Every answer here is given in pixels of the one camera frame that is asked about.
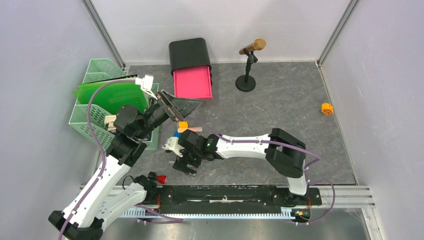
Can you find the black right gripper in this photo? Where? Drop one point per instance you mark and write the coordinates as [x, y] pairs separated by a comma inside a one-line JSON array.
[[181, 165]]

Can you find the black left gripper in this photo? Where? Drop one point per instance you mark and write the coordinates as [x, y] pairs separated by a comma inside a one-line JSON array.
[[179, 108]]

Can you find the yellow eraser block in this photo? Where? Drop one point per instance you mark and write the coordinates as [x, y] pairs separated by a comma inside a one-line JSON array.
[[183, 124]]

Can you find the orange highlighter marker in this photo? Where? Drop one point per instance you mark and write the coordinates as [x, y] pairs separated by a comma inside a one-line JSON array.
[[193, 129]]

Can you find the red black stamp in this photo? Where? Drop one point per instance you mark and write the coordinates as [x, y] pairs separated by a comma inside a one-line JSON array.
[[162, 179]]

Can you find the blue eraser block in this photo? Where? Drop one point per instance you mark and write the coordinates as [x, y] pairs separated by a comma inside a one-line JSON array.
[[177, 134]]

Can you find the black pink drawer organizer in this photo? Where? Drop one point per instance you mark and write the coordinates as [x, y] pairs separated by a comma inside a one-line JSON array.
[[190, 67]]

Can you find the green clip file folder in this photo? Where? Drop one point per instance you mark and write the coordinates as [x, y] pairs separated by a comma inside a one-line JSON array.
[[114, 96]]

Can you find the green mesh file rack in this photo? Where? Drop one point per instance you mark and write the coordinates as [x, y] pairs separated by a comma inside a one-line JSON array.
[[88, 119]]

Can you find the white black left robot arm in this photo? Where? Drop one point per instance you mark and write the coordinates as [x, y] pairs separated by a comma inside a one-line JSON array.
[[89, 215]]

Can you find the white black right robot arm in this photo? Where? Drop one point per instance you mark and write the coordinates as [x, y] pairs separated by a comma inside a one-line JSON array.
[[284, 152]]

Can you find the black microphone stand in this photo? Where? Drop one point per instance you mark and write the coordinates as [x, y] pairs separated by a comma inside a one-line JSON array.
[[247, 83]]

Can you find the gold microphone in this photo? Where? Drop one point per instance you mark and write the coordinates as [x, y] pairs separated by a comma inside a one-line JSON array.
[[258, 45]]

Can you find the orange tape measure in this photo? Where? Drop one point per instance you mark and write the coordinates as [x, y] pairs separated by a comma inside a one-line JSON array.
[[327, 109]]

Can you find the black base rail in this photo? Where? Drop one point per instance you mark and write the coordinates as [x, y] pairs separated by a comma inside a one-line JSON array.
[[229, 199]]

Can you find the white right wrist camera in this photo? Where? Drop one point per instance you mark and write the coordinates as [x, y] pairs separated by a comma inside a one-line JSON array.
[[172, 145]]

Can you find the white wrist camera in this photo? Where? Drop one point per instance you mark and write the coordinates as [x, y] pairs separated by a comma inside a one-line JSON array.
[[172, 145], [146, 84]]

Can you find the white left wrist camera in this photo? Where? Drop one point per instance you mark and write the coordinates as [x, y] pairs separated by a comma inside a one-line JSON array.
[[146, 84]]

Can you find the white cable duct strip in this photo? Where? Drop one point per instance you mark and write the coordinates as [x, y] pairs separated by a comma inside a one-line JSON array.
[[140, 213]]

